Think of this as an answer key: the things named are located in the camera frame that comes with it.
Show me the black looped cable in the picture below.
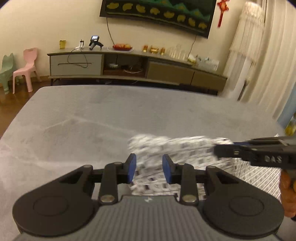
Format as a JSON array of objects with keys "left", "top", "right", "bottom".
[{"left": 67, "top": 47, "right": 89, "bottom": 68}]

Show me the white lace curtain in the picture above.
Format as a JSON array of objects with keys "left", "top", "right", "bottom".
[{"left": 222, "top": 1, "right": 296, "bottom": 121}]

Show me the green plastic child chair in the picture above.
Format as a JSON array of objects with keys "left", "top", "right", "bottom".
[{"left": 0, "top": 53, "right": 17, "bottom": 95}]

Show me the glass tea bottle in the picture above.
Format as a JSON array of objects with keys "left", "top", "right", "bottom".
[{"left": 285, "top": 115, "right": 296, "bottom": 136}]

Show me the grey storage basket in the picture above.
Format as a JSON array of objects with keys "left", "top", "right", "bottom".
[{"left": 196, "top": 57, "right": 212, "bottom": 69}]

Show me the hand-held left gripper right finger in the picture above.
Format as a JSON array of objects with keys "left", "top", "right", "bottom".
[{"left": 162, "top": 154, "right": 238, "bottom": 205}]

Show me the person's right hand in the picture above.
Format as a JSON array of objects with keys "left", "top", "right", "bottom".
[{"left": 279, "top": 170, "right": 296, "bottom": 218}]

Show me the black hanging cable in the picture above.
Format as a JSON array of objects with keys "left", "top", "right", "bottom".
[
  {"left": 106, "top": 17, "right": 115, "bottom": 45},
  {"left": 188, "top": 35, "right": 197, "bottom": 57}
]

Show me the red hanging ornament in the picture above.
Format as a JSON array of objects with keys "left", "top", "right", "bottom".
[{"left": 216, "top": 0, "right": 230, "bottom": 29}]

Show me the pink plastic child chair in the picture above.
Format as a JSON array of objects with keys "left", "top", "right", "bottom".
[{"left": 12, "top": 47, "right": 42, "bottom": 94}]

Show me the black white patterned garment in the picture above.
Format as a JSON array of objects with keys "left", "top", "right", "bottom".
[{"left": 127, "top": 134, "right": 284, "bottom": 202}]

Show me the black handheld device with screen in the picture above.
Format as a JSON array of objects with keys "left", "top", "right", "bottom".
[{"left": 88, "top": 35, "right": 104, "bottom": 51}]

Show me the red plate of fruit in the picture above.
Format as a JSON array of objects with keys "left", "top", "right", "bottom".
[{"left": 113, "top": 43, "right": 134, "bottom": 51}]

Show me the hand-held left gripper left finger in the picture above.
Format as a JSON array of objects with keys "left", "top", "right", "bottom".
[{"left": 59, "top": 153, "right": 137, "bottom": 205}]

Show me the framed wall painting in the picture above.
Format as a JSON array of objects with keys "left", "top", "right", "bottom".
[{"left": 99, "top": 0, "right": 218, "bottom": 39}]

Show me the long tv cabinet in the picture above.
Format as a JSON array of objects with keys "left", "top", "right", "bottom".
[{"left": 47, "top": 46, "right": 228, "bottom": 95}]

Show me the metal heating pipe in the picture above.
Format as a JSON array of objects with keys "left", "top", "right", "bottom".
[{"left": 238, "top": 79, "right": 247, "bottom": 101}]

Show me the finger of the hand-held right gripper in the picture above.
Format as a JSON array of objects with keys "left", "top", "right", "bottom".
[{"left": 214, "top": 142, "right": 251, "bottom": 163}]

